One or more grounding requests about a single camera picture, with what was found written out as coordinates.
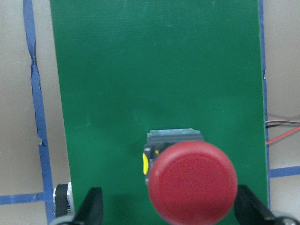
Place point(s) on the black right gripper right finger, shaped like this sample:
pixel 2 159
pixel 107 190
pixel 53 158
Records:
pixel 250 210

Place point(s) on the red push button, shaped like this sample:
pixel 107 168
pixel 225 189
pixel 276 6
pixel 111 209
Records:
pixel 189 181

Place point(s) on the green conveyor belt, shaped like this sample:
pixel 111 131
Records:
pixel 127 67

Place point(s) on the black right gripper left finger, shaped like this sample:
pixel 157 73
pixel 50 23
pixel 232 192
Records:
pixel 91 209

